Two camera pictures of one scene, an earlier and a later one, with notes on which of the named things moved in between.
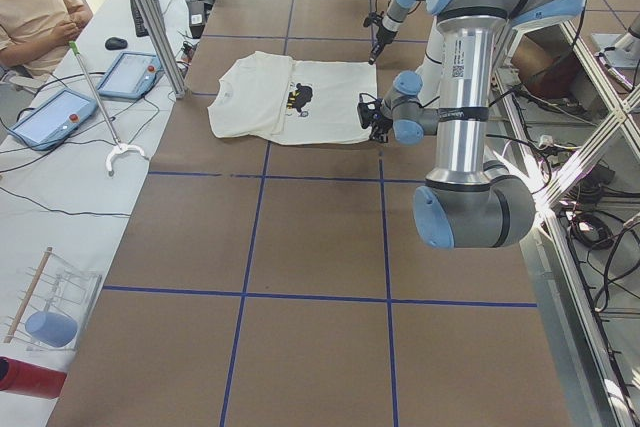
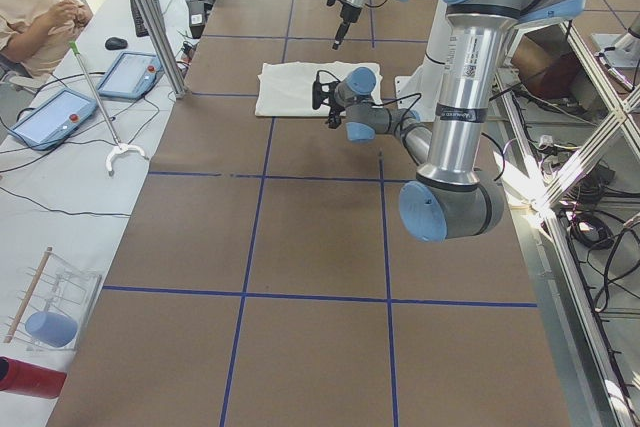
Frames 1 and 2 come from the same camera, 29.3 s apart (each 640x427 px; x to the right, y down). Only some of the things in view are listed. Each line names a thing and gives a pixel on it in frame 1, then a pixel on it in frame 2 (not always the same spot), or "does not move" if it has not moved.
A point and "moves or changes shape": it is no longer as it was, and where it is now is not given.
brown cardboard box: x=546 y=62 does not move
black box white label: x=196 y=17 does not move
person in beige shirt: x=39 y=21 does not move
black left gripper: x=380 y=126 → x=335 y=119
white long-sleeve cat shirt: x=272 y=97 moves or changes shape
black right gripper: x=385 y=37 → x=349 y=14
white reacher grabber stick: x=120 y=146 does not move
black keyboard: x=138 y=21 does not move
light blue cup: x=51 y=329 does not move
